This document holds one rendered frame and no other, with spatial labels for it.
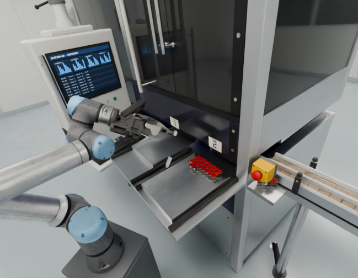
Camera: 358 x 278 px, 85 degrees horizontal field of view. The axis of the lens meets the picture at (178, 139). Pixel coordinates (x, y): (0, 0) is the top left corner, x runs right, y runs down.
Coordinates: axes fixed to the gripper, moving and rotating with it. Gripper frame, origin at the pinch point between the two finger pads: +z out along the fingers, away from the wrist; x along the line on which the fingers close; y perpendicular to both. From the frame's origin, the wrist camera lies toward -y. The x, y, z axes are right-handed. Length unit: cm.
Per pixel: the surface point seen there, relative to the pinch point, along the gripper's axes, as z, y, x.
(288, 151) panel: 71, -15, -10
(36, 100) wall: -272, -185, -435
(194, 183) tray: 23.3, 14.0, -19.0
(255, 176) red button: 39.4, 10.4, 5.2
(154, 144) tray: 3, -11, -49
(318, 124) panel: 98, -43, -11
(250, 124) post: 29.3, -5.3, 14.6
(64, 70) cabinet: -60, -35, -37
